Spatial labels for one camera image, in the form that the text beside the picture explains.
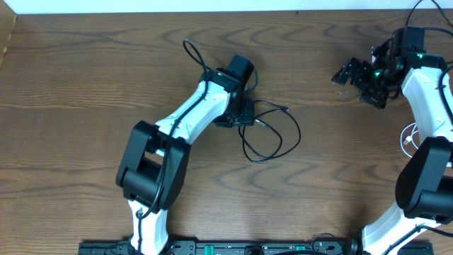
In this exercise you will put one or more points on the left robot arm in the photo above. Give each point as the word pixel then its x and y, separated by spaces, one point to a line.
pixel 153 166

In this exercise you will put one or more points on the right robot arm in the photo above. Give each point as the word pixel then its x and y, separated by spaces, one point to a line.
pixel 423 193

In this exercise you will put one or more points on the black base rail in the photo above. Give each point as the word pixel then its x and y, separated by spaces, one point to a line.
pixel 215 248

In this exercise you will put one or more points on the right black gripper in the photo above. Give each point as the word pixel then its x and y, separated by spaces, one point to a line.
pixel 363 78

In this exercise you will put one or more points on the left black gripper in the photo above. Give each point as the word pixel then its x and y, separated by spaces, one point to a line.
pixel 238 115

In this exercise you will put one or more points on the cardboard side panel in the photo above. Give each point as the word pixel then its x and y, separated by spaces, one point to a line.
pixel 7 23

